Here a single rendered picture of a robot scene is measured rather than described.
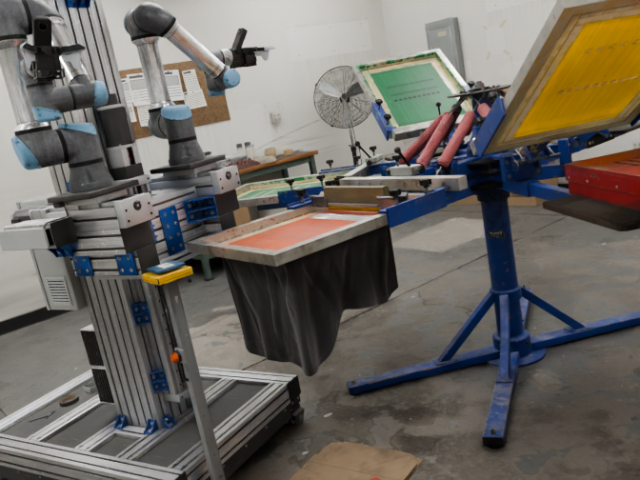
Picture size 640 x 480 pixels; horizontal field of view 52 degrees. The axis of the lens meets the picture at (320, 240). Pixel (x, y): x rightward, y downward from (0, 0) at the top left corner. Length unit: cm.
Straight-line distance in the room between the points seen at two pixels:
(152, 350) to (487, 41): 531
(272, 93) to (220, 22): 88
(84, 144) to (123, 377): 103
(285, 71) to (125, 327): 479
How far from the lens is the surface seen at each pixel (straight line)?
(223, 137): 661
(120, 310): 272
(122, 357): 282
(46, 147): 233
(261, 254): 204
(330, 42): 754
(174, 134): 269
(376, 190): 244
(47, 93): 209
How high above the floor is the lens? 144
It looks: 13 degrees down
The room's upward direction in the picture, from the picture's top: 11 degrees counter-clockwise
